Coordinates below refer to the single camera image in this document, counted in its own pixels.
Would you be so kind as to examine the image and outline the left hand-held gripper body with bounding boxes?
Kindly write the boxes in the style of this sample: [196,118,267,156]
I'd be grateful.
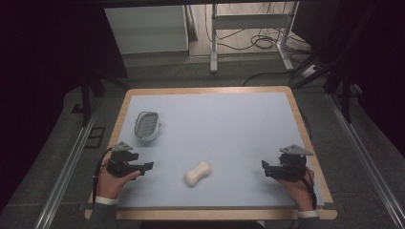
[106,140,141,178]

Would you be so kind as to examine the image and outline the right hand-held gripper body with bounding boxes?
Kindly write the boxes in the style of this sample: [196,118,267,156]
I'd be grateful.
[268,144,314,182]

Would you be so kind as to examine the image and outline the grey soap dish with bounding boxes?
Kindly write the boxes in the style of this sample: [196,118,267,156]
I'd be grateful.
[134,111,160,142]

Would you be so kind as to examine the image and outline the white soap bar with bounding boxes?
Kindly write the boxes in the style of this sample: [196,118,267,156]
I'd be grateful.
[183,160,213,188]

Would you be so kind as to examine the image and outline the person's left hand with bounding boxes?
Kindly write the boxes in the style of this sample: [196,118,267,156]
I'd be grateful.
[96,158,141,200]

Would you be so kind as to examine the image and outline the person's right hand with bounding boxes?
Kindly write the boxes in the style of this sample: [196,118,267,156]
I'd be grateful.
[275,167,317,212]

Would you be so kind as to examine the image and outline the pale blue table mat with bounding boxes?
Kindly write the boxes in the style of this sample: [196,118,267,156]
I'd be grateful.
[117,92,326,209]

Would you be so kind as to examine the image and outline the black tripod stand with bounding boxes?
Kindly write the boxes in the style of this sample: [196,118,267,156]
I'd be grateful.
[290,47,364,124]
[71,74,130,128]

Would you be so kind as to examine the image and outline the white power strip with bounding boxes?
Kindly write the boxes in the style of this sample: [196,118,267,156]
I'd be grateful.
[301,64,319,78]

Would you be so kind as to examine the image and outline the grey cabinet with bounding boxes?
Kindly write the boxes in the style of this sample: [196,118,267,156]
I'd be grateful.
[104,4,189,55]

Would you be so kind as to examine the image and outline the white metal stand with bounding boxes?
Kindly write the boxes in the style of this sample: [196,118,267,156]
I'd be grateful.
[209,1,300,74]

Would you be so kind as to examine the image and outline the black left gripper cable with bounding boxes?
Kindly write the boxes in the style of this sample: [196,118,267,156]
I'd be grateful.
[92,146,115,204]

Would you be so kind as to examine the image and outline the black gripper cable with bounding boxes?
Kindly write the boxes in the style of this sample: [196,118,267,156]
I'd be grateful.
[294,165,318,211]
[92,146,115,204]

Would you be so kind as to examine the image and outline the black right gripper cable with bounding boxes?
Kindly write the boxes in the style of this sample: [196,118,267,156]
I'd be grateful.
[294,165,318,211]

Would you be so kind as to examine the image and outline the metal floor rail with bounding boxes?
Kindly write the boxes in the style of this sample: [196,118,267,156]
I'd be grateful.
[328,94,405,228]
[33,111,98,229]

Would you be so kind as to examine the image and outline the black floor cables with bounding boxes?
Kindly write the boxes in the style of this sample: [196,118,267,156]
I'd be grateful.
[204,3,311,87]

